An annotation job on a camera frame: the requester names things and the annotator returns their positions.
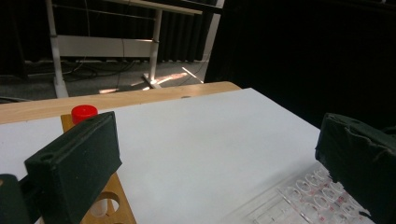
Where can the red bottle cap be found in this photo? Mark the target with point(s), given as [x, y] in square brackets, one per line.
[83, 112]

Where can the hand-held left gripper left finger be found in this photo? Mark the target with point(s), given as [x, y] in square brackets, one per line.
[74, 161]

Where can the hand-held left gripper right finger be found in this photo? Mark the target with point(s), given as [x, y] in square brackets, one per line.
[361, 155]

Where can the clear plastic test tube rack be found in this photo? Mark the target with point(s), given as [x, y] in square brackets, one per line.
[299, 202]

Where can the white table board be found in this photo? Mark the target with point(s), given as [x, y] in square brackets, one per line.
[202, 146]

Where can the wooden test tube rack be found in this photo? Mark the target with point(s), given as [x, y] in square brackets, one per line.
[123, 214]

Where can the white desk frame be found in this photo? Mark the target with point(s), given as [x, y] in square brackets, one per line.
[102, 46]

